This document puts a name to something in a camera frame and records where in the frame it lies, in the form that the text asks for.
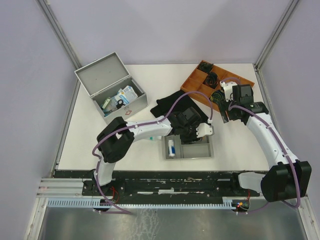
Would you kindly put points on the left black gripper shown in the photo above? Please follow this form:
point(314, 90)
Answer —
point(186, 140)

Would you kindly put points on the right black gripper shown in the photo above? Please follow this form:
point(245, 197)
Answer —
point(223, 107)

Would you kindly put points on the grey plastic divided tray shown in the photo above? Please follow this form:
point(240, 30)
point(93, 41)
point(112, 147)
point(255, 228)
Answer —
point(196, 150)

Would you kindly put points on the white blue tube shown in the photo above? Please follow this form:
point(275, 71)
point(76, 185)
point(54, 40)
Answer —
point(171, 148)

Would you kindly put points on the clear bottle green label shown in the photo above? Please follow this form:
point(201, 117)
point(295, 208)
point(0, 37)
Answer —
point(155, 138)

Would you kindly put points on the blue white gauze packet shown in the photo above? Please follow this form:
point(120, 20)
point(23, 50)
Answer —
point(126, 95)

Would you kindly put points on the black handled scissors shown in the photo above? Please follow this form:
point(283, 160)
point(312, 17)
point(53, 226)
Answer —
point(119, 104)

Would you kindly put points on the grey metal first aid box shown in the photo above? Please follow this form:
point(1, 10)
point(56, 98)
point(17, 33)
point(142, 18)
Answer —
point(103, 78)

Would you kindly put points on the light blue mask packet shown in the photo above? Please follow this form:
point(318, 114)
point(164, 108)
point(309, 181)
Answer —
point(108, 111)

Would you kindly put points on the green small sachet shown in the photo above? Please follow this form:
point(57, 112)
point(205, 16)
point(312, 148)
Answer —
point(105, 103)

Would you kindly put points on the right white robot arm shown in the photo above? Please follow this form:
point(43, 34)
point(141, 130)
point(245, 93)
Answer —
point(287, 177)

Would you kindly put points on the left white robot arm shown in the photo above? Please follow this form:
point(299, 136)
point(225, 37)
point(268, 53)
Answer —
point(115, 140)

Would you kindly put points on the green dark rolled item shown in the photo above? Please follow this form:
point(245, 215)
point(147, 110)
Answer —
point(217, 97)

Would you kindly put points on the dark rolled item compartment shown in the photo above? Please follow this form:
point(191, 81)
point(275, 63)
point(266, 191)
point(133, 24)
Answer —
point(205, 67)
point(211, 80)

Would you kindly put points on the brown wooden compartment tray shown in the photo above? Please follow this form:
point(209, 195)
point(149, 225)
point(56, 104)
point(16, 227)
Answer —
point(195, 80)

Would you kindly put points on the black folded cloth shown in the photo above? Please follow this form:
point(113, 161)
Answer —
point(164, 105)

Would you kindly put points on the dark rolled item top compartment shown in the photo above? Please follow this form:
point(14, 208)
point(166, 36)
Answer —
point(205, 67)

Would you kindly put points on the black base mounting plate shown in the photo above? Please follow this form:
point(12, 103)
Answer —
point(174, 187)

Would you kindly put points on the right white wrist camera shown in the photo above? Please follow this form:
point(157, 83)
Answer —
point(227, 88)

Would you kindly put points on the light blue cable duct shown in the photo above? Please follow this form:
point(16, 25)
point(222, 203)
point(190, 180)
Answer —
point(100, 203)

